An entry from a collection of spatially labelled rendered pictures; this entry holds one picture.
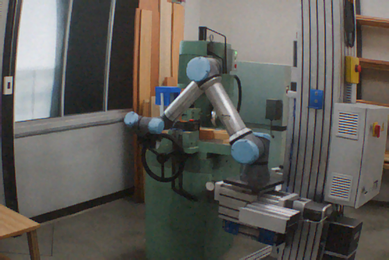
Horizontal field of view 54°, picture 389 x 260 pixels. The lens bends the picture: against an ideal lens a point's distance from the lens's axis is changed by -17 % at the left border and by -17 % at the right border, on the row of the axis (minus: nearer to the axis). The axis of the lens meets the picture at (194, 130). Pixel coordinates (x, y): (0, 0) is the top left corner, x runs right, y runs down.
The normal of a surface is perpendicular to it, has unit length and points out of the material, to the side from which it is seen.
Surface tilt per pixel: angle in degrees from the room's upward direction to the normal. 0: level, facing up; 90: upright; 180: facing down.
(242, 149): 96
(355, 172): 90
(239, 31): 90
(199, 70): 84
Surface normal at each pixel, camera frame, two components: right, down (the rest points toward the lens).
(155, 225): -0.42, 0.11
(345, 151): -0.70, 0.07
